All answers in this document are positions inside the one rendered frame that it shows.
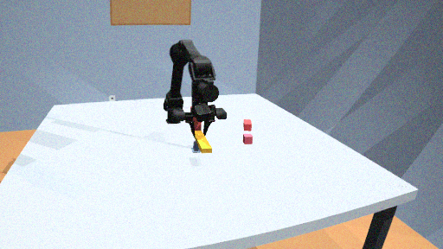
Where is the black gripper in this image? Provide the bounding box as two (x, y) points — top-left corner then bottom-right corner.
(172, 95), (227, 137)

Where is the pink rectangular block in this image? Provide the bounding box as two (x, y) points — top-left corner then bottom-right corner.
(243, 119), (252, 131)

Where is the small pink cube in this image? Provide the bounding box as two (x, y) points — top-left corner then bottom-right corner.
(243, 134), (253, 144)

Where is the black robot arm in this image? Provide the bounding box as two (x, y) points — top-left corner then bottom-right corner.
(164, 40), (219, 125)

